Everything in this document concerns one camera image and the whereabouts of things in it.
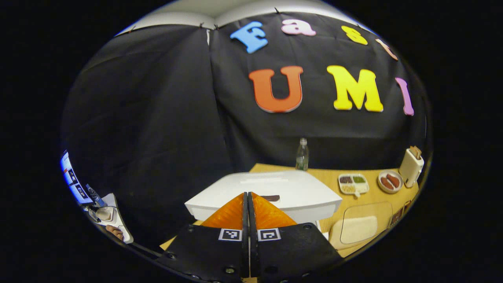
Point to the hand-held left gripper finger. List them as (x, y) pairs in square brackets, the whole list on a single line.
[(245, 220), (252, 236)]

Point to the white rice cooker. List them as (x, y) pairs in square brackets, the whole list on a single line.
[(298, 192)]

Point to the clear box of white rice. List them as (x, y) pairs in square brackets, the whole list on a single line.
[(359, 228)]

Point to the brown wooden spoon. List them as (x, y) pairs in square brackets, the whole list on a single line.
[(407, 206)]

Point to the clear plastic water bottle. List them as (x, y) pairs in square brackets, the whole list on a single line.
[(302, 157)]

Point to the white divided grain dish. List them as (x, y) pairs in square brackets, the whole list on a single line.
[(353, 188)]

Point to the white device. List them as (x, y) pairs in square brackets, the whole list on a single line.
[(118, 224)]

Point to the black backdrop cloth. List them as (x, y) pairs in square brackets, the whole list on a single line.
[(157, 118)]

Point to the white round plate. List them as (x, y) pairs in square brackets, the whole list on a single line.
[(382, 188)]

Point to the brown steak piece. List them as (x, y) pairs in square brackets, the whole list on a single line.
[(386, 183), (393, 180)]

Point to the white toaster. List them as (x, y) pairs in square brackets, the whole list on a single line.
[(410, 169)]

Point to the lit monitor screen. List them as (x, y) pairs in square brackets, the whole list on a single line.
[(74, 181)]

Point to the toast slice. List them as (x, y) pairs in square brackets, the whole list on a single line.
[(415, 151)]

